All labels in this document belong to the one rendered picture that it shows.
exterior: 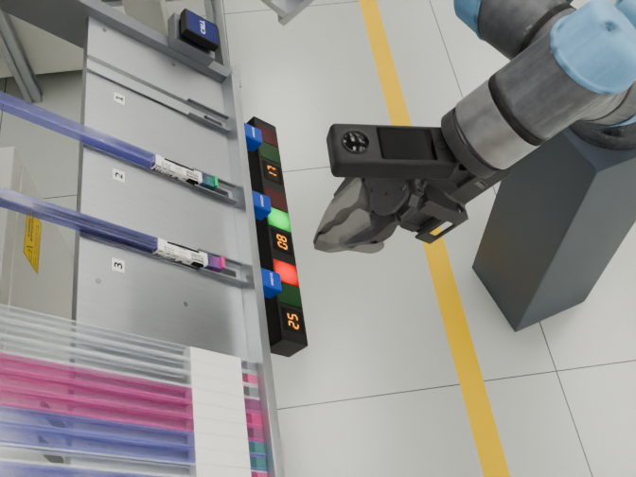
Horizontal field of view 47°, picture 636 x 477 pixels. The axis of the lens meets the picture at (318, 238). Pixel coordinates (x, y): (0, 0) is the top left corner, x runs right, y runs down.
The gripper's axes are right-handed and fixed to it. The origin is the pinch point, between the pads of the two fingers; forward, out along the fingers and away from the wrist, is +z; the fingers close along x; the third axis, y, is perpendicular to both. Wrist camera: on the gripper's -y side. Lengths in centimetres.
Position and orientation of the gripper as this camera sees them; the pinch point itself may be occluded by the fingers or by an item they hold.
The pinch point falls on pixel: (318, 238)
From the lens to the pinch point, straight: 77.8
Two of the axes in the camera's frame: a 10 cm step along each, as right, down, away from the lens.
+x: -1.5, -8.3, 5.4
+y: 7.4, 2.6, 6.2
